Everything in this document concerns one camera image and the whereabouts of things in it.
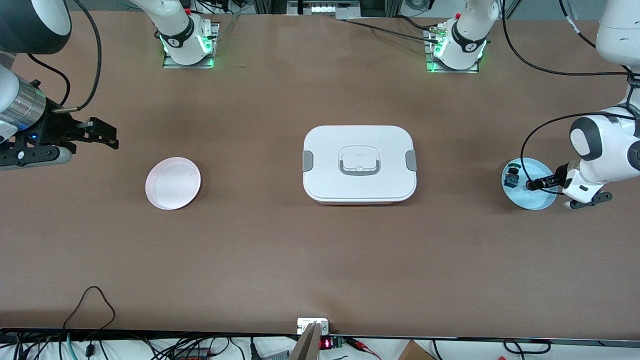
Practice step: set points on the grey device with white lights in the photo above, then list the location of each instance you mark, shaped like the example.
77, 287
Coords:
322, 9

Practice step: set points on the small white box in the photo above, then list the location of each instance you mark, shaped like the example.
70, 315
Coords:
305, 324

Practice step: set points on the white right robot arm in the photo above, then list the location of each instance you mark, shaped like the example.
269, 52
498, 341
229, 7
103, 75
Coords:
25, 20

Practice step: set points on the grey slanted bar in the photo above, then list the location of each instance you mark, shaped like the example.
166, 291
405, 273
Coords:
307, 345

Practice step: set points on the pink round plate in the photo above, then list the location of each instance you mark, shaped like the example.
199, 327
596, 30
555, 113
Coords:
172, 183

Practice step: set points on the red test probe lead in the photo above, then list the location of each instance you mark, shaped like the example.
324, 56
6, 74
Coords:
362, 347

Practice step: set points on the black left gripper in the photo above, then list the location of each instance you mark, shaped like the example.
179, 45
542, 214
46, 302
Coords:
556, 178

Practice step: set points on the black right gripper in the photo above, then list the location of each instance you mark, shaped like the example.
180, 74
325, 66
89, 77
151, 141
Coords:
54, 130

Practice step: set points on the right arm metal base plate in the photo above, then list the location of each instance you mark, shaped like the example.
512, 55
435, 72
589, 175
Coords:
172, 64

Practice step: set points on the brown cardboard piece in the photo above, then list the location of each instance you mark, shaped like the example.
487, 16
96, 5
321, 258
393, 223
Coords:
412, 352

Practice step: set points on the light blue round plate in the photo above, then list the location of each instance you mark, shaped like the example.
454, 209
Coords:
520, 197

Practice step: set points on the white lidded pink lunch box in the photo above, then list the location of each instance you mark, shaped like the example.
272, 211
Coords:
360, 185

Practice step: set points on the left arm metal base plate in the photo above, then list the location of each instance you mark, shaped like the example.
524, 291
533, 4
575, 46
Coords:
435, 70

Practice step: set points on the blue and green switch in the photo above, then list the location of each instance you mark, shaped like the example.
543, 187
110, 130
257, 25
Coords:
511, 177

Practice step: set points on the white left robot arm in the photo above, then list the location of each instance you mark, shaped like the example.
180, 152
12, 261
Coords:
605, 145

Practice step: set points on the red digit display module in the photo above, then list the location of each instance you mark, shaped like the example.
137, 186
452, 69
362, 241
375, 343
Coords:
326, 343

